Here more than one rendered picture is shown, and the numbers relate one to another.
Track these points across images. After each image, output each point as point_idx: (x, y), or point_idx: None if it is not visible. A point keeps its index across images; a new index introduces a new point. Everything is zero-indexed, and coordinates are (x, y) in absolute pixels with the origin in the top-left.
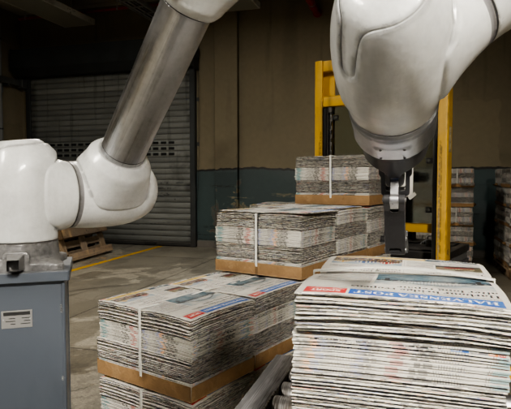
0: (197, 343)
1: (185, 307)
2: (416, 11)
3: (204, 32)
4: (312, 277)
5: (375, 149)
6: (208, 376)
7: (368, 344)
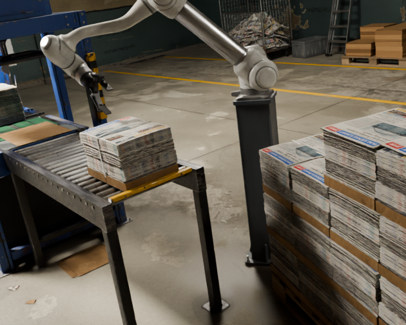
0: (262, 164)
1: (283, 149)
2: None
3: (180, 19)
4: (139, 118)
5: None
6: (269, 186)
7: None
